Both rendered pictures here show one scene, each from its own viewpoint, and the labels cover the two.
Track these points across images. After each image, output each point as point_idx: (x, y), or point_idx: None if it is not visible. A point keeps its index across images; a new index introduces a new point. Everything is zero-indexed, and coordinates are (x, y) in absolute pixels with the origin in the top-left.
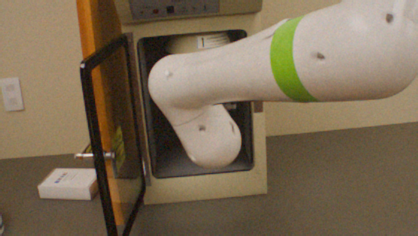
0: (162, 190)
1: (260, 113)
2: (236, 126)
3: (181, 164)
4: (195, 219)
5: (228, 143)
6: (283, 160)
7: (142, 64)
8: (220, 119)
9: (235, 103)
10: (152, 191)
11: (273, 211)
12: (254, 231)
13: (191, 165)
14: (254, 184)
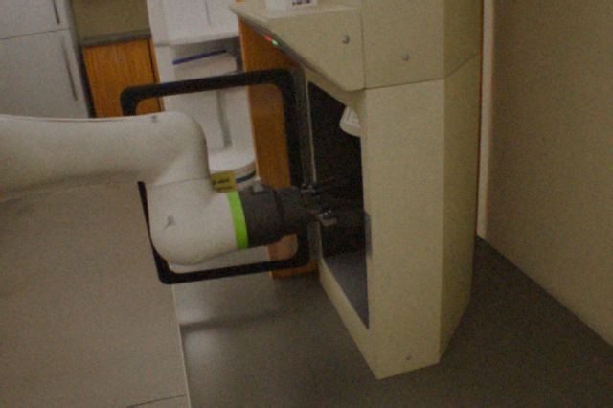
0: (326, 278)
1: (371, 260)
2: (179, 227)
3: (366, 268)
4: (290, 328)
5: (155, 237)
6: (509, 380)
7: (327, 115)
8: (158, 206)
9: (324, 218)
10: (322, 272)
11: (321, 395)
12: (264, 384)
13: (365, 276)
14: (369, 353)
